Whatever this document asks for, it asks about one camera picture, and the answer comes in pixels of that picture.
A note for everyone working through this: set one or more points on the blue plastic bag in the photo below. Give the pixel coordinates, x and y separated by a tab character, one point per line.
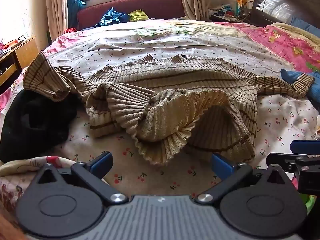
75	7

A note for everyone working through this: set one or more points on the beige striped ribbed sweater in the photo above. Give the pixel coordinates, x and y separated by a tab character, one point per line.
175	85

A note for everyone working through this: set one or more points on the yellow packet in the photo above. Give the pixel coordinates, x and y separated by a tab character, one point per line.
240	3

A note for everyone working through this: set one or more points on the black garment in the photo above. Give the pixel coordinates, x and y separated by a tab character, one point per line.
32	125

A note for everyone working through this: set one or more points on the yellow-green cloth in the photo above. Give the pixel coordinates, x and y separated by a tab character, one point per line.
138	15

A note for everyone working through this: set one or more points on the cream cartoon print blanket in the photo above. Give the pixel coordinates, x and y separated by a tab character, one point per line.
15	170

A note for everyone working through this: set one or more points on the beige fringed blanket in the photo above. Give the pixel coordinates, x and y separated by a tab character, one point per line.
290	28

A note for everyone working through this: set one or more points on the pink cartoon print quilt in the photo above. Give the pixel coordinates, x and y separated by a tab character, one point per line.
282	40

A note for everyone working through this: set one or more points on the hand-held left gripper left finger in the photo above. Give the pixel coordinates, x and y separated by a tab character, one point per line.
101	162

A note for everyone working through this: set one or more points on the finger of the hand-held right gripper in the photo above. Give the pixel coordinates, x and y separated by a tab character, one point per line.
306	145
282	162

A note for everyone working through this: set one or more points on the blue pillow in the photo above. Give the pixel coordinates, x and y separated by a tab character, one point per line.
303	25

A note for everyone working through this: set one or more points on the blue knitted cloth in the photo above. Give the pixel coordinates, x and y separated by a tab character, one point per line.
291	76

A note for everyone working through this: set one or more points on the maroon sofa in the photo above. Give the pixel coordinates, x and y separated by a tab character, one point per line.
155	7

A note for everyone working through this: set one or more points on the cherry print bed sheet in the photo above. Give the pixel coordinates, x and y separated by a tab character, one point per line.
125	45

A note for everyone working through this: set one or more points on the dark wooden headboard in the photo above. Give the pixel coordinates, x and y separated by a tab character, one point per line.
277	5

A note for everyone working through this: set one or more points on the blue garment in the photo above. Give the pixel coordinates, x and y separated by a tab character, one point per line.
112	17

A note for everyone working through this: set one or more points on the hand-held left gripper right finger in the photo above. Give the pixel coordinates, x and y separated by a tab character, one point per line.
220	167

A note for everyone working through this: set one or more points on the cluttered dark nightstand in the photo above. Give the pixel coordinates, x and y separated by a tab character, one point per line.
225	17

